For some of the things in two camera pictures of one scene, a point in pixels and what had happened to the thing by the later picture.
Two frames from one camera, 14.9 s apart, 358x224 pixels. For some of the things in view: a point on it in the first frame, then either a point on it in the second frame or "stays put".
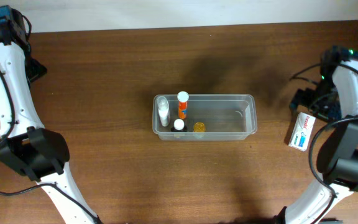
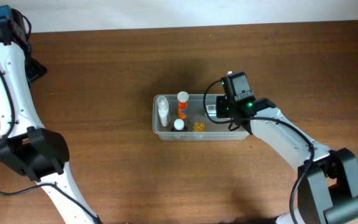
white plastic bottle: x=163 y=105 stays put
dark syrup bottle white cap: x=179 y=126 stays put
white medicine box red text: x=301 y=131 to x=211 y=110
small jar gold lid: x=199 y=127 stays put
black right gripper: x=301 y=99 to x=221 y=111
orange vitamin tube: x=183 y=98 stays put
